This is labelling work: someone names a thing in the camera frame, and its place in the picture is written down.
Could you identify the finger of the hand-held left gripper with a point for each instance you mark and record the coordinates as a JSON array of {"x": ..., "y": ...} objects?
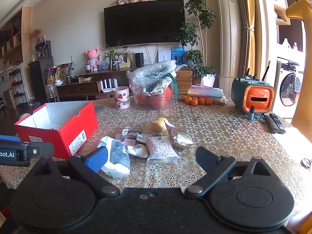
[
  {"x": 9, "y": 138},
  {"x": 41, "y": 149}
]

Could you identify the white bowl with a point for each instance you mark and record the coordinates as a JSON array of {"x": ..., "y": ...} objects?
[{"x": 59, "y": 82}]

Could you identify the small figurine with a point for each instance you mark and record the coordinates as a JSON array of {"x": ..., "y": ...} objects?
[{"x": 44, "y": 38}]

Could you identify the white flat box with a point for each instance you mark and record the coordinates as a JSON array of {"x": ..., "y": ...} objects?
[{"x": 85, "y": 79}]

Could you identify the black speaker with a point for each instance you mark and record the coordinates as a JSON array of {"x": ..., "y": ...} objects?
[{"x": 139, "y": 59}]

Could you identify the grass plant in striped vase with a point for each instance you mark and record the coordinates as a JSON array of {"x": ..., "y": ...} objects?
[{"x": 115, "y": 62}]

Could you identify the white flat device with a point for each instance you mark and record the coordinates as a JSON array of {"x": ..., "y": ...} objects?
[{"x": 164, "y": 56}]

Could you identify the silver foil packet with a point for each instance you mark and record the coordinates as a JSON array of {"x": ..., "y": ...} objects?
[{"x": 181, "y": 137}]

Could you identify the pink strawberry mug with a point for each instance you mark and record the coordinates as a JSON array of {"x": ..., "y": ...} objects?
[{"x": 121, "y": 98}]

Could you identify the black cabinet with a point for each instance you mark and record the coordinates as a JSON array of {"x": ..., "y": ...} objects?
[{"x": 40, "y": 80}]

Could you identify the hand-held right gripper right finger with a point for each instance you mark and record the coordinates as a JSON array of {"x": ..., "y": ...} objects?
[{"x": 207, "y": 158}]

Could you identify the pink doll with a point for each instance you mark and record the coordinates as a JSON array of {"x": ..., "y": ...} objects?
[{"x": 92, "y": 59}]

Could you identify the brown cardboard box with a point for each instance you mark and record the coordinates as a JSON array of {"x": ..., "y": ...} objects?
[{"x": 10, "y": 98}]

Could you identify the empty glass jar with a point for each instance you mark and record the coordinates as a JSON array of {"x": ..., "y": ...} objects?
[{"x": 52, "y": 93}]

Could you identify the purple plush toy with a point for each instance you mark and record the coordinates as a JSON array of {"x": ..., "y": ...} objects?
[{"x": 121, "y": 1}]

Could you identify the small plant in dark vase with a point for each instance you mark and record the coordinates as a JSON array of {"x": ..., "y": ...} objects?
[{"x": 68, "y": 75}]

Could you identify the white round wrapper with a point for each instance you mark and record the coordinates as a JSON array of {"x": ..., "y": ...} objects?
[{"x": 137, "y": 150}]

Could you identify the standing air conditioner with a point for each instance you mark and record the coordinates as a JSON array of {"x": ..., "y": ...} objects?
[{"x": 226, "y": 29}]

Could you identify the small pink packet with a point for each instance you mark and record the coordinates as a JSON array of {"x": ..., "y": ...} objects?
[{"x": 129, "y": 141}]

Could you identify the black wall television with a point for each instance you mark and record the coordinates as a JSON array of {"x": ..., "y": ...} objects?
[{"x": 143, "y": 24}]

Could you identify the jar of yellow fruit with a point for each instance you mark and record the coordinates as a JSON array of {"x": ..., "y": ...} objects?
[{"x": 50, "y": 76}]

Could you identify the white router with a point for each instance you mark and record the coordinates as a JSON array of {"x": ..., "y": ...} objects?
[{"x": 109, "y": 85}]

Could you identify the black remote control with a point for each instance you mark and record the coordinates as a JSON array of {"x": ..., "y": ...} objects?
[
  {"x": 277, "y": 123},
  {"x": 271, "y": 124}
]

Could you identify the yellow pear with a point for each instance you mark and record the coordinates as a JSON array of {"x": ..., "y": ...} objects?
[{"x": 158, "y": 124}]

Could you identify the pale green ball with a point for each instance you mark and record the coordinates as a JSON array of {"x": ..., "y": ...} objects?
[{"x": 24, "y": 116}]

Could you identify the yellow curtain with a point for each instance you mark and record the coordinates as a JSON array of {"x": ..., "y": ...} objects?
[{"x": 251, "y": 24}]

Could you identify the yellow inflatable giraffe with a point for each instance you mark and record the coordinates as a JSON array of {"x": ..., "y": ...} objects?
[{"x": 301, "y": 53}]

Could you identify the green orange storage box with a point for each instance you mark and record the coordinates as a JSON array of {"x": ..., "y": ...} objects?
[{"x": 256, "y": 96}]

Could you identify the lace-patterned desktop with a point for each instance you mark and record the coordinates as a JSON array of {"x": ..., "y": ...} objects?
[{"x": 219, "y": 139}]

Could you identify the tall green potted tree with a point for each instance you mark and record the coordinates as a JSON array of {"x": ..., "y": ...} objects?
[{"x": 195, "y": 36}]

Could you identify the small white packet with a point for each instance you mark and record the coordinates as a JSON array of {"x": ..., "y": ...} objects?
[{"x": 141, "y": 137}]

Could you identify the plastic bag with red basket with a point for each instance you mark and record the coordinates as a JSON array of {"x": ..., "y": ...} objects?
[{"x": 156, "y": 87}]

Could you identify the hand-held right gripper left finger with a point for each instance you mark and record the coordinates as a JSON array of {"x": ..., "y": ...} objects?
[{"x": 97, "y": 159}]

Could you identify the stack of books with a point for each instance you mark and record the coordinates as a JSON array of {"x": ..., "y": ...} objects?
[{"x": 207, "y": 91}]

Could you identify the wooden wall shelving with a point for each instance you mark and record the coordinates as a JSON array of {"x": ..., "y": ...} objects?
[{"x": 11, "y": 41}]

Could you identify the pile of small oranges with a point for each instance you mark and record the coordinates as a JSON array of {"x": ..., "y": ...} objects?
[{"x": 195, "y": 101}]

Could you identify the small blue bottle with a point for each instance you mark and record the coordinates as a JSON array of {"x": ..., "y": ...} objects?
[{"x": 251, "y": 113}]

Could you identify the white green wipes packet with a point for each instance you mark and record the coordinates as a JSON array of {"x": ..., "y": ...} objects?
[{"x": 115, "y": 156}]

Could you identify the wooden television cabinet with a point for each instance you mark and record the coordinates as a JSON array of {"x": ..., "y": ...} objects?
[{"x": 85, "y": 87}]

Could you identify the red cardboard shoe box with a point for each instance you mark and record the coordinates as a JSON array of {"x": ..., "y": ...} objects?
[{"x": 56, "y": 129}]

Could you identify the white washing machine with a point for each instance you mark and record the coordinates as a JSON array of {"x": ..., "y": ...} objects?
[{"x": 288, "y": 87}]

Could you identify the vase with red flowers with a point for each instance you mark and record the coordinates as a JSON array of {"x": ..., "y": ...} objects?
[{"x": 36, "y": 35}]

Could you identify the yellow photo frame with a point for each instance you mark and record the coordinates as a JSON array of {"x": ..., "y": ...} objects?
[{"x": 125, "y": 59}]

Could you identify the black coffee machine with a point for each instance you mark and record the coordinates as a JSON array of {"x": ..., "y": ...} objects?
[{"x": 43, "y": 50}]

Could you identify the grey cloth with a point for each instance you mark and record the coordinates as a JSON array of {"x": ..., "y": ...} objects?
[{"x": 98, "y": 109}]

